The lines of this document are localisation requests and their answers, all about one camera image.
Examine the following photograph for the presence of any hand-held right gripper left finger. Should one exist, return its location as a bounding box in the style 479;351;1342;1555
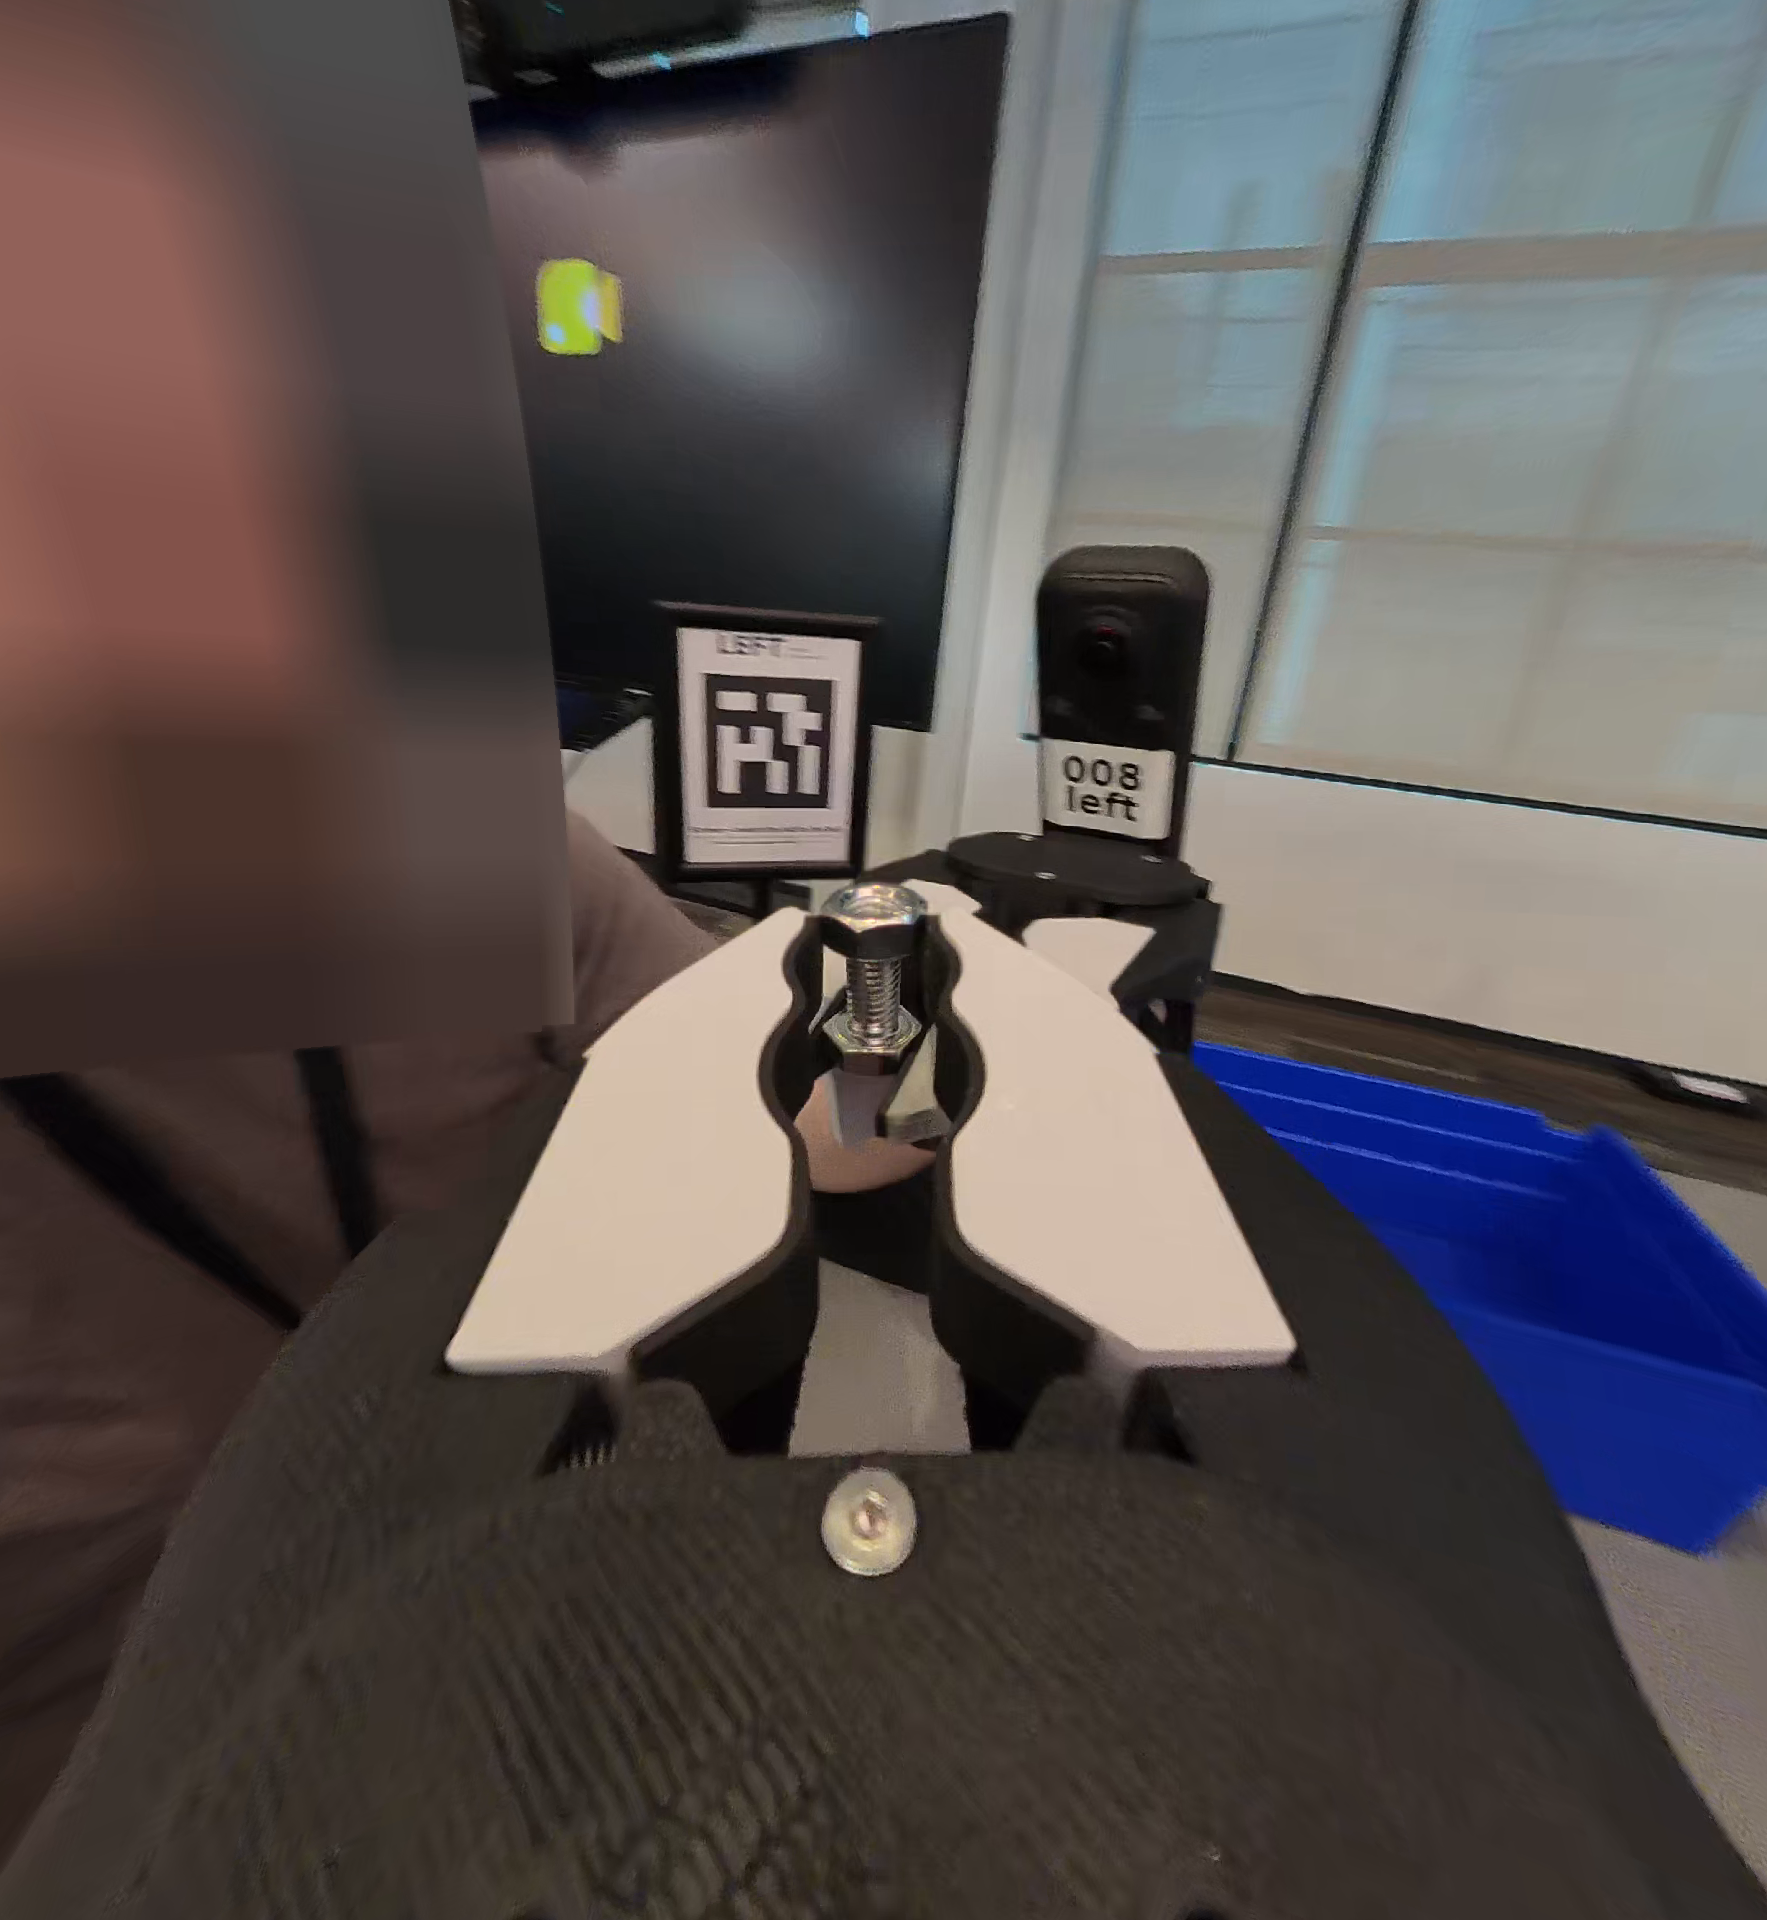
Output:
443;891;835;1454

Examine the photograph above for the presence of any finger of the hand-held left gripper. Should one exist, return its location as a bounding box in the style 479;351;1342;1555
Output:
822;1049;899;1154
1028;919;1128;990

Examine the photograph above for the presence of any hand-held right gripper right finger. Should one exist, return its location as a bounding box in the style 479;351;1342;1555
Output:
927;907;1295;1454

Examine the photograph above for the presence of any silver hex bolt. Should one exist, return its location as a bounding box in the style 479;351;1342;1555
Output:
811;882;927;1069

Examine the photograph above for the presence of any person's left hand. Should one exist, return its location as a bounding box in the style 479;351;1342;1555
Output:
799;1089;949;1200

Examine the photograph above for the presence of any black framed marker sign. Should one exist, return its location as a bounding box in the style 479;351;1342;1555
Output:
652;600;878;886

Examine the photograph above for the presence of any large blue plastic bin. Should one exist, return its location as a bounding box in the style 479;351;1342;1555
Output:
1193;1038;1767;1555

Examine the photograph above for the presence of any large paned window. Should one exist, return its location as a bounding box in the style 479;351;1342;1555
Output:
1094;0;1767;842

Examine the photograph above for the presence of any large black monitor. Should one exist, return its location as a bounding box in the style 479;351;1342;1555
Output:
471;11;1011;735

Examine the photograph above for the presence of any yellow-green sticker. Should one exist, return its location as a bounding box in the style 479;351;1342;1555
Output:
535;260;624;359

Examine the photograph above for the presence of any black lanyard strap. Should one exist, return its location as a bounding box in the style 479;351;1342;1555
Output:
0;1049;383;1331

